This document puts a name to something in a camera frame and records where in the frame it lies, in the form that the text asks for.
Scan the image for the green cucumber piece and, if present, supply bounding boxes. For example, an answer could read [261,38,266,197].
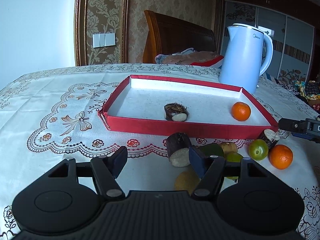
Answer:
[199,143,224,157]

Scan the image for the brown kiwi fruit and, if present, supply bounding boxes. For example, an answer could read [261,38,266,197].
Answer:
[174,166,200,195]

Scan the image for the dark sugarcane piece small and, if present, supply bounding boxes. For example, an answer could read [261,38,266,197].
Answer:
[258,129,280,150]

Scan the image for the orange mandarin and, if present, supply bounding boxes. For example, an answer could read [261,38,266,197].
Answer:
[268,145,293,170]
[231,102,251,121]

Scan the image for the green tomato fruit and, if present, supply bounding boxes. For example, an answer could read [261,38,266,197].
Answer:
[224,152,244,181]
[248,139,268,161]

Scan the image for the small potato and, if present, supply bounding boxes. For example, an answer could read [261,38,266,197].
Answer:
[219,142,238,155]

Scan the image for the striped colourful bedding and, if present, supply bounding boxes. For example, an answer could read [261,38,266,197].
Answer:
[265,72,320,113]

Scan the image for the red shallow cardboard tray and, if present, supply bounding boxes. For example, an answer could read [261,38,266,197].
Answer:
[98,75,278,139]

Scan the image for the floral lace tablecloth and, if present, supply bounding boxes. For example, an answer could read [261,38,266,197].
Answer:
[1,64,319,239]

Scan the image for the sliding wardrobe doors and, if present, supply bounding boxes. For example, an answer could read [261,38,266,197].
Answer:
[220,1,315,84]

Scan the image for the white electric kettle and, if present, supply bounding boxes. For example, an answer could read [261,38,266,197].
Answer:
[219,23,273,94]

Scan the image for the floral pillow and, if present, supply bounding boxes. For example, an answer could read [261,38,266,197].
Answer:
[155,48,224,68]

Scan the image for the wooden bed headboard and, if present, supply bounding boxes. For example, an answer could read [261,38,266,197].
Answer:
[143,10,216,63]

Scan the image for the white wall switch panel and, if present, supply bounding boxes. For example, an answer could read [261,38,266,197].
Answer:
[92,33,116,48]

